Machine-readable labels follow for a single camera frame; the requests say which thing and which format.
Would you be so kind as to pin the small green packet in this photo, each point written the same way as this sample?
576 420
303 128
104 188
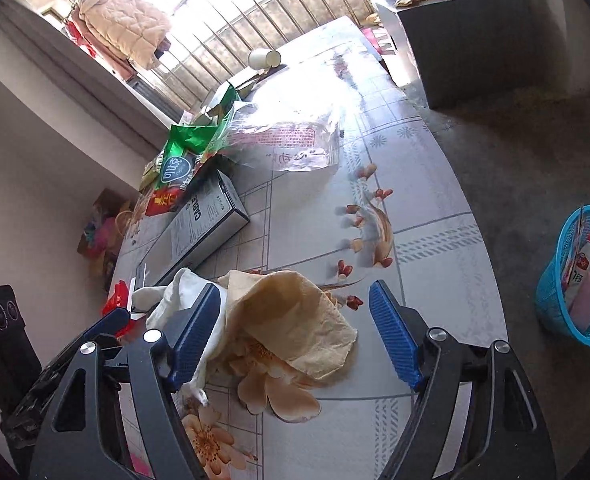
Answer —
149 175

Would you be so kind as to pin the pink packet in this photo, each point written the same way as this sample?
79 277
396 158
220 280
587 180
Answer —
587 305

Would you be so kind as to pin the wicker basket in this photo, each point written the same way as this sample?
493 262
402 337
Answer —
125 222

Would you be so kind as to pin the cream puffer jacket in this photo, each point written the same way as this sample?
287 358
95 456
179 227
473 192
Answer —
125 25

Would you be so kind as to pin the white paper cup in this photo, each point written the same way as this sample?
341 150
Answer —
262 59

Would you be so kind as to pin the silver grey carton box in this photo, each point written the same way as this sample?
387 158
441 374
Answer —
200 230

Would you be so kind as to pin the flat cardboard box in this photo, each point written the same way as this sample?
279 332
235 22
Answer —
240 85

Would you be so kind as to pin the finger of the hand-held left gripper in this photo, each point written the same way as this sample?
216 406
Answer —
110 322

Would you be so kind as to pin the metal window railing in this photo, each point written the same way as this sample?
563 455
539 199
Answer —
275 15

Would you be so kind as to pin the table with floral tablecloth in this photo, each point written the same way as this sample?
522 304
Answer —
425 270

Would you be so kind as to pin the pile of colourful bags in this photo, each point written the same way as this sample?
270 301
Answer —
97 235

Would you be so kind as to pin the green striped snack bag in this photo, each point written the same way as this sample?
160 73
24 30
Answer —
225 110

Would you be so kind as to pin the red striped snack bag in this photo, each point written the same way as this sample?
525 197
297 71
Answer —
572 255

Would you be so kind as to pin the grey cabinet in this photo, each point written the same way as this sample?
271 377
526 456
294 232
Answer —
465 50

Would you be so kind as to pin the red shiny wrapper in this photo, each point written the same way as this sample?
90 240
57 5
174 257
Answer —
117 297

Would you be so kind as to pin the white tissue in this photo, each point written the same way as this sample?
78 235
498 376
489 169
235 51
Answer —
175 295

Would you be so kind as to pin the green snack bag blue label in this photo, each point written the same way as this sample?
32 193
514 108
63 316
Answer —
182 160

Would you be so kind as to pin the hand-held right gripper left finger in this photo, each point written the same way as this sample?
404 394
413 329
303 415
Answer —
195 330

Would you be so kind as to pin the peanuts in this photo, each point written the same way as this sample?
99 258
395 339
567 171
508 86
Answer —
357 220

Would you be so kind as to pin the black plastic bag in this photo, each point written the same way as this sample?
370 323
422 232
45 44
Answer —
30 410

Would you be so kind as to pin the brown paper bag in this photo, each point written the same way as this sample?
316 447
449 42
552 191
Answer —
295 320

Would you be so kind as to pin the blue plastic waste basket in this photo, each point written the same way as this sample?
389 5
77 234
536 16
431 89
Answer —
550 305

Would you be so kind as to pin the clear plastic bag red print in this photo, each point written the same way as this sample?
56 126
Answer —
295 140

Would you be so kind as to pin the red and yellow snack bag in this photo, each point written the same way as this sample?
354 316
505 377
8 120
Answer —
170 200

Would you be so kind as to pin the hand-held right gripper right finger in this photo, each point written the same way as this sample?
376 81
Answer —
392 330

